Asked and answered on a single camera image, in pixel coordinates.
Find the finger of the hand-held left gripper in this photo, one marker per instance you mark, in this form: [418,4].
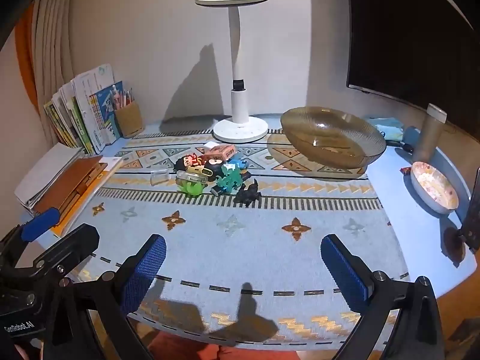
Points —
[71,245]
[39,225]

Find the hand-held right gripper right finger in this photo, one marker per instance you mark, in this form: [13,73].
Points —
[343,270]

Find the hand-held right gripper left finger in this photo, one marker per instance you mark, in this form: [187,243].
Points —
[144,270]

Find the black-haired red figurine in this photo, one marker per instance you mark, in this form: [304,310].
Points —
[187,164]

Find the amber ribbed glass bowl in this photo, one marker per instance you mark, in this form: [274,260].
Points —
[330,138]

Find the pink printed box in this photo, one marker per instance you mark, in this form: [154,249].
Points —
[221,152]

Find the brown notebook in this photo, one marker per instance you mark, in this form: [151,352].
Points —
[71,187]

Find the grey folder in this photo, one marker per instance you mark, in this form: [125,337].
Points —
[48,172]

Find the patterned blue mat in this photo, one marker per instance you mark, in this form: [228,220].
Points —
[225,262]

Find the person's orange clothing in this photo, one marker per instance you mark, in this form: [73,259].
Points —
[187,348]

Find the green plastic toy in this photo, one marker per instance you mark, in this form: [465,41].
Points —
[191,189]

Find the clear plastic cup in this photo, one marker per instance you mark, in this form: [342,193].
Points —
[159,177]

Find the clear plastic case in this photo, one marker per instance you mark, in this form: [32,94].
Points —
[191,175]

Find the black usb stick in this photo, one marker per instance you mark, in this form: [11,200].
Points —
[218,190]

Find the row of upright books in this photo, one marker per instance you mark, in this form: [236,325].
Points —
[86,120]

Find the small red snack packet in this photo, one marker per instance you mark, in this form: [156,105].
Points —
[405,170]

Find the black dog toy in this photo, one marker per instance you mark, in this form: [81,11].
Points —
[247,195]

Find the speckled white ceramic dish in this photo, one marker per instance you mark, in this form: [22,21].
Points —
[435,187]

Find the black round toy figure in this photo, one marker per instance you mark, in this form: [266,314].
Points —
[213,167]

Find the teal dinosaur toy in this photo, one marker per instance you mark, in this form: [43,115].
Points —
[228,178]

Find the brown pen holder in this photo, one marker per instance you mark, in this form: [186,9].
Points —
[129,120]

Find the black stand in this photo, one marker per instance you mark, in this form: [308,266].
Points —
[472,213]

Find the small blue toy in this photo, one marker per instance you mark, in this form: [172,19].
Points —
[238,164]

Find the white charger plug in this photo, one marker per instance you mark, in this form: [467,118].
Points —
[212,145]

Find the light blue cloth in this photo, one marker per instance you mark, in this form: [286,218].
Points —
[388,127]

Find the bunch of pencils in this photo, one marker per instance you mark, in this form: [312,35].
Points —
[122,99]

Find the brown cylinder cup white lid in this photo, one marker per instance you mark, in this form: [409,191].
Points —
[427,138]

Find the beige orange curtain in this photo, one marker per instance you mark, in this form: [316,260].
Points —
[48,45]

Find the white lamp stand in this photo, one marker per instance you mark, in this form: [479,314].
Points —
[240,101]

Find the dark flat monitor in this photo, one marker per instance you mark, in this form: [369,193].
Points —
[405,37]

